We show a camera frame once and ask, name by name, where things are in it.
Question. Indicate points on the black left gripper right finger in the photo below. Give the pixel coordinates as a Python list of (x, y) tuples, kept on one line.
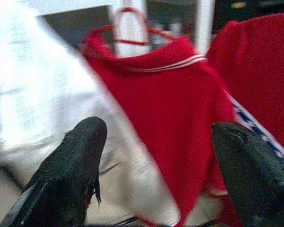
[(255, 170)]

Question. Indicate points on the white rack post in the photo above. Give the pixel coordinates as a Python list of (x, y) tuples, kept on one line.
[(130, 27), (204, 26)]

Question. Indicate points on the red polo shirt white-striped collar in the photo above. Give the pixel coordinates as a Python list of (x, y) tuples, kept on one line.
[(168, 106)]

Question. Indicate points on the cream white knit garment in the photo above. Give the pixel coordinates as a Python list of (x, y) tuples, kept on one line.
[(38, 82)]

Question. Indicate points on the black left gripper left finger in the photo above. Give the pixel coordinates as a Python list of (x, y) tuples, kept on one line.
[(68, 170)]

